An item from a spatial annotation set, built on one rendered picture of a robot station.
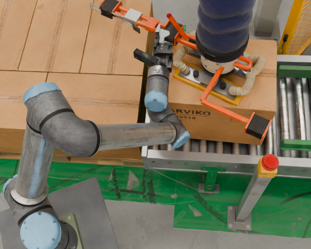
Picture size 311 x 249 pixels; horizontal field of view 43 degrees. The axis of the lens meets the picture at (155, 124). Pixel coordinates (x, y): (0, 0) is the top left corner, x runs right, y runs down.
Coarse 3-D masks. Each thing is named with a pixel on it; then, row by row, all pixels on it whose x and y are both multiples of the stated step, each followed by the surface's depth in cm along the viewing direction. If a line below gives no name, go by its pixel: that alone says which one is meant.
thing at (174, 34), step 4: (168, 20) 186; (168, 24) 186; (172, 24) 186; (180, 24) 185; (164, 28) 185; (168, 28) 185; (172, 28) 185; (172, 32) 184; (176, 32) 184; (168, 36) 183; (172, 36) 183; (176, 36) 182; (180, 36) 186; (164, 40) 186; (168, 40) 185; (172, 40) 182; (176, 40) 183; (176, 44) 186
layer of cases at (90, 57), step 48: (0, 0) 275; (48, 0) 272; (96, 0) 269; (144, 0) 266; (0, 48) 257; (48, 48) 254; (96, 48) 252; (144, 48) 249; (0, 96) 241; (96, 96) 236; (144, 96) 252; (0, 144) 257
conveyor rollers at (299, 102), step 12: (300, 84) 230; (300, 96) 226; (300, 108) 223; (288, 120) 221; (300, 120) 220; (288, 132) 218; (300, 132) 217; (168, 144) 219; (204, 144) 218; (216, 144) 218; (252, 144) 216; (288, 156) 211; (300, 156) 212
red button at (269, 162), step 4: (264, 156) 161; (268, 156) 161; (272, 156) 160; (264, 160) 160; (268, 160) 160; (272, 160) 160; (276, 160) 160; (264, 164) 159; (268, 164) 159; (272, 164) 159; (276, 164) 159; (268, 168) 159; (272, 168) 159
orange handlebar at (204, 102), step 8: (120, 8) 194; (144, 16) 190; (136, 24) 190; (144, 24) 188; (152, 24) 187; (160, 24) 188; (152, 32) 189; (184, 40) 183; (240, 56) 176; (240, 64) 175; (248, 64) 175; (216, 72) 174; (216, 80) 172; (208, 88) 170; (208, 104) 167; (216, 104) 167; (224, 112) 165; (232, 112) 165; (240, 120) 163; (248, 120) 162
